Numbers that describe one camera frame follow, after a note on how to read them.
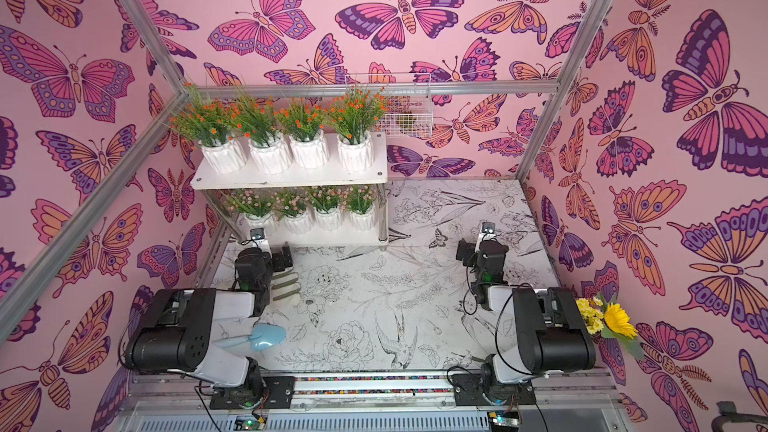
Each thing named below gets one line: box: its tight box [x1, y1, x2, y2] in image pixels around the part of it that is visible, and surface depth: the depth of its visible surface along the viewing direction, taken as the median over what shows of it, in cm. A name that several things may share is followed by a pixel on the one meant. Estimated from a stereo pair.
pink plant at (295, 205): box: [273, 187, 316, 234], surface depth 91 cm
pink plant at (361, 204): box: [347, 185, 378, 231], surface depth 91 cm
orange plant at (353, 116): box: [325, 86, 389, 171], surface depth 73 cm
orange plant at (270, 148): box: [233, 88, 294, 174], surface depth 74 cm
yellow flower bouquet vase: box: [575, 296, 644, 360], surface depth 63 cm
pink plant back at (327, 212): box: [308, 185, 343, 231], surface depth 95 cm
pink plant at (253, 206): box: [226, 188, 278, 235], surface depth 89 cm
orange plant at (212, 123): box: [169, 83, 247, 175], surface depth 73 cm
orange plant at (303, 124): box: [274, 97, 330, 169], surface depth 74 cm
